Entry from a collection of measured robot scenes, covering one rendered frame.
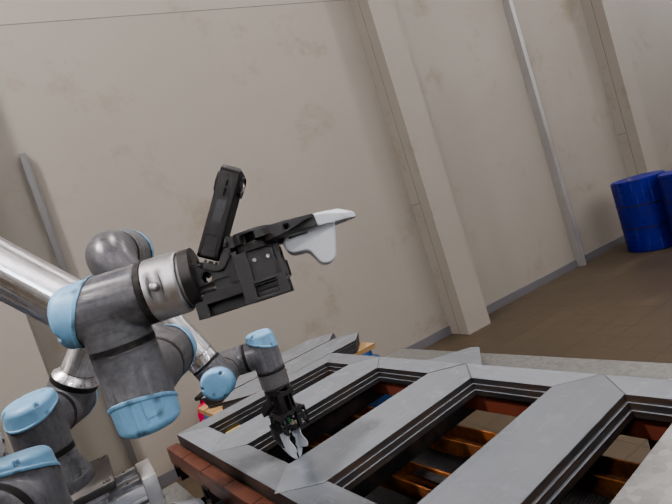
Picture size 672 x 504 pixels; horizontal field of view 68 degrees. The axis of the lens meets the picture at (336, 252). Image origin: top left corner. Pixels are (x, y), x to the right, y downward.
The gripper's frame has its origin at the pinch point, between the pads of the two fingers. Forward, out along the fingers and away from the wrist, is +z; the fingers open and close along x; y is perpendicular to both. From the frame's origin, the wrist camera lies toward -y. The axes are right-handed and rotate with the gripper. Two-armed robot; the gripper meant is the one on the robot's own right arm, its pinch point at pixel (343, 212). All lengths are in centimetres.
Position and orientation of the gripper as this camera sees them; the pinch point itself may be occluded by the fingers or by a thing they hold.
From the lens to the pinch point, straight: 60.6
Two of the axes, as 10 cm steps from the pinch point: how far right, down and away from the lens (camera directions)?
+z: 9.5, -3.1, 0.5
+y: 3.1, 9.5, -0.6
